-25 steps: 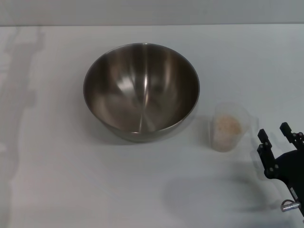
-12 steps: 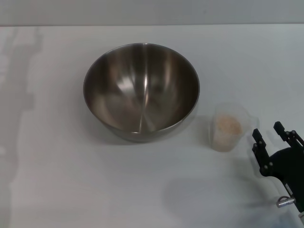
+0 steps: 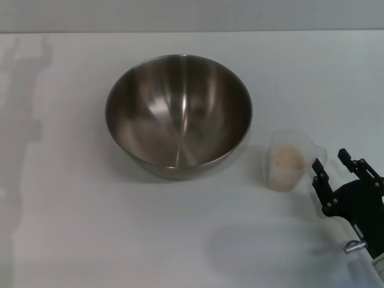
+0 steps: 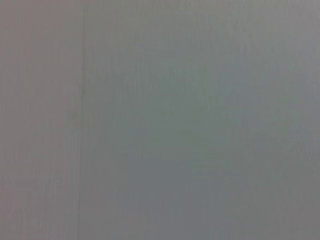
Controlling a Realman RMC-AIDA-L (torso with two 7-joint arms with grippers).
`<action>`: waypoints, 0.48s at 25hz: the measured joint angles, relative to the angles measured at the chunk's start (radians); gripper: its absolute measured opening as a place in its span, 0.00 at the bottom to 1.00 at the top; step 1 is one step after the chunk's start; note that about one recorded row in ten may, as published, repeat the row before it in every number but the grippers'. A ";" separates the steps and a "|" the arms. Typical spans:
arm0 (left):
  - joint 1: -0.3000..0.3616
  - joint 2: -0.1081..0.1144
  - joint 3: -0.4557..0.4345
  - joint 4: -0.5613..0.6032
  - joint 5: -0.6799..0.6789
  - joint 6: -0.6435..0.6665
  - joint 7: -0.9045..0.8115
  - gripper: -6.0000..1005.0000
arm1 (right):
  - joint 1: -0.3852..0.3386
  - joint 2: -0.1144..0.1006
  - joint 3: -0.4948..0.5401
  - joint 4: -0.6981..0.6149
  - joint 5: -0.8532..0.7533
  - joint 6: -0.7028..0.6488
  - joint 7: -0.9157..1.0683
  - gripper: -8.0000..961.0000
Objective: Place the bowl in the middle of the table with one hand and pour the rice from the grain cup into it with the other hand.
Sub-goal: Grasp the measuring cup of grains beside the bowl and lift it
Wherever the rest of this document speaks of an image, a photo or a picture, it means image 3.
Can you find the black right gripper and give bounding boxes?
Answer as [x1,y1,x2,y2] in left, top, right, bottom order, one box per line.
[311,148,384,259]

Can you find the white rice grains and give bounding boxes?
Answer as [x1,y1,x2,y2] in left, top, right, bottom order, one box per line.
[273,143,305,169]

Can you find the clear plastic measuring cup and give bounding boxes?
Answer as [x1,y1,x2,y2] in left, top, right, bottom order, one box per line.
[266,128,328,192]

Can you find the stainless steel mixing bowl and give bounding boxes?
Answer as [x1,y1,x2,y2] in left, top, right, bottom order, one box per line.
[104,53,253,181]

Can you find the silver cable connector plug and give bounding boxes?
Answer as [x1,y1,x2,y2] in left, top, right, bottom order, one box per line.
[343,239,368,256]

